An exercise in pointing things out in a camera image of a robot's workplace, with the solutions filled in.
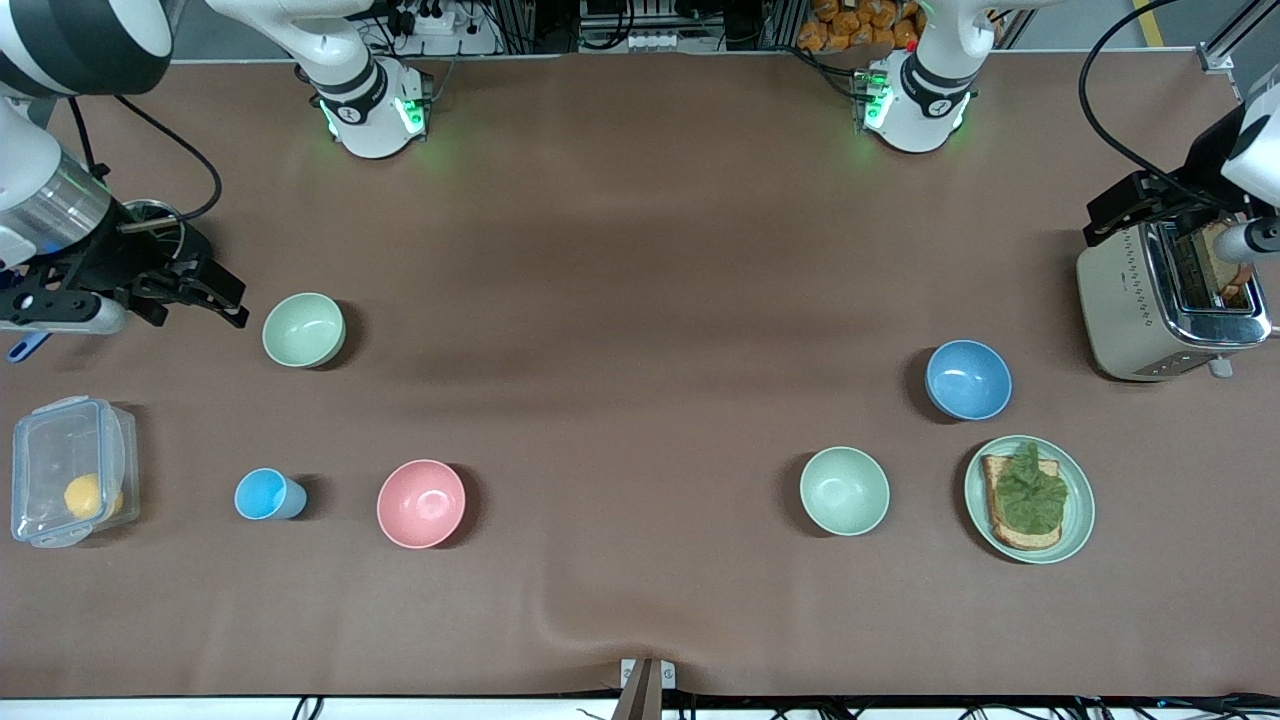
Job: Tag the blue plastic cup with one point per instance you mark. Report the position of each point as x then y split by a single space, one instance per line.
262 495

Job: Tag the brown table cloth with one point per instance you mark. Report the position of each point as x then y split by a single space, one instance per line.
640 250

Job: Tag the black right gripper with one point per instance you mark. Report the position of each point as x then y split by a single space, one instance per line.
128 258

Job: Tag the white power strip with plugs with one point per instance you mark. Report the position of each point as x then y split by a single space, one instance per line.
440 25

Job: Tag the pink bowl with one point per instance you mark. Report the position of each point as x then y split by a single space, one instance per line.
421 504

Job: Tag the blue bowl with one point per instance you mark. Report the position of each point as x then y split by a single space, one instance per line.
968 380

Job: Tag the yellow lemon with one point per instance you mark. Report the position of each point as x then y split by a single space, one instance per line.
85 496

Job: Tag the beige metal toaster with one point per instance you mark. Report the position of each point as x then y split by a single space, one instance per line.
1120 310

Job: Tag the small white power strip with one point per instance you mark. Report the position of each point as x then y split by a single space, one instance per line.
655 42

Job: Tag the orange snack bags pile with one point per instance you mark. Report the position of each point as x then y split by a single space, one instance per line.
850 25

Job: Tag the glass lid with blue knob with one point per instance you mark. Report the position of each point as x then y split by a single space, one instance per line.
155 213

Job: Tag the clear plastic lidded container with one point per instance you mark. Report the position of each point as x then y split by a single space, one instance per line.
45 450

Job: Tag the aluminium frame profile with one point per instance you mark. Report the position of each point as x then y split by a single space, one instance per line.
1217 58

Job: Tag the metal table clamp bracket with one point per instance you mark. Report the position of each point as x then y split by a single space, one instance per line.
648 690

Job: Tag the toast slice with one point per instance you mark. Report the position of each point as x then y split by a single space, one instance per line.
1025 541

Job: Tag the light green plate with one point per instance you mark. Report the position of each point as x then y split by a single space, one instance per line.
1082 510

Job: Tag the brown bread slice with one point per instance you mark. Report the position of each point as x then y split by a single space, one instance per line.
1235 278

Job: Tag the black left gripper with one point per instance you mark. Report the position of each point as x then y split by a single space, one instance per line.
1207 160

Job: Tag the light green bowl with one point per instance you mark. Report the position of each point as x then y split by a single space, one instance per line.
844 491
304 330

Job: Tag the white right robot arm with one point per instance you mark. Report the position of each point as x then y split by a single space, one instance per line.
30 150

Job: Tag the green lettuce leaf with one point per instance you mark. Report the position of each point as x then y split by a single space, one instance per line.
1030 490

